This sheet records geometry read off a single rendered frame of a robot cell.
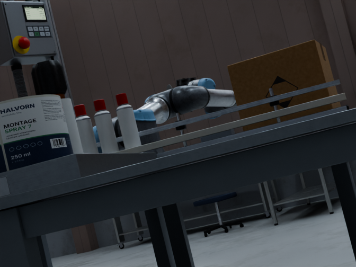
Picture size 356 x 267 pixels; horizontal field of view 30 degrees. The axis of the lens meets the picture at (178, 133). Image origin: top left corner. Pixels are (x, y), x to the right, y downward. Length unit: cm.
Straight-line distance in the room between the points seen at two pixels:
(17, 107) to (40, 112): 5
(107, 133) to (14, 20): 48
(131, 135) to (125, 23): 965
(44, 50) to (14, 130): 88
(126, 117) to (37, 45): 41
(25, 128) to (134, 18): 1021
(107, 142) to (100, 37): 983
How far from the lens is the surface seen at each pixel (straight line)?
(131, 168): 114
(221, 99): 289
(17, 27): 220
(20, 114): 138
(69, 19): 1218
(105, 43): 1176
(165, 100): 272
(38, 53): 221
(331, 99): 192
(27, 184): 128
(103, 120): 202
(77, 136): 177
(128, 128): 200
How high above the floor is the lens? 78
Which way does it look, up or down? 4 degrees up
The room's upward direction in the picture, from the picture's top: 14 degrees counter-clockwise
